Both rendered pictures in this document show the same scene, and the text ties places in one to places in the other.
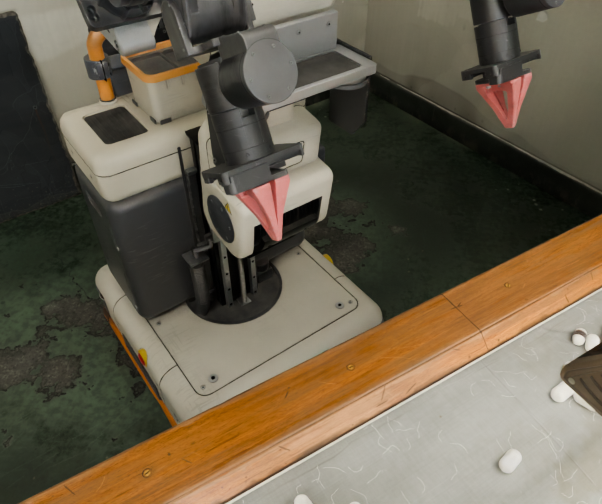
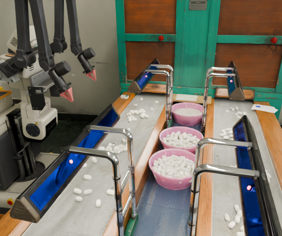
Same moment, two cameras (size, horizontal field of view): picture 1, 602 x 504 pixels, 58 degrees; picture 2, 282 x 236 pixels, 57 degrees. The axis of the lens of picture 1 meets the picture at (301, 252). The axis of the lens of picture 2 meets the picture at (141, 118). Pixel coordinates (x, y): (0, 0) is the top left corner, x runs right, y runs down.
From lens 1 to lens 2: 1.10 m
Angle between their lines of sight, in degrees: 40
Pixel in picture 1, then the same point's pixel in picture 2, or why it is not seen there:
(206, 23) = (50, 63)
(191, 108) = (3, 109)
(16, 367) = not seen: outside the picture
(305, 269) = (47, 157)
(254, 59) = (65, 64)
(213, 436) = not seen: hidden behind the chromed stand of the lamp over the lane
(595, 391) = (131, 89)
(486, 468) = not seen: hidden behind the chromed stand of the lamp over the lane
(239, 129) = (61, 80)
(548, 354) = (123, 118)
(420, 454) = (114, 136)
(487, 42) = (85, 65)
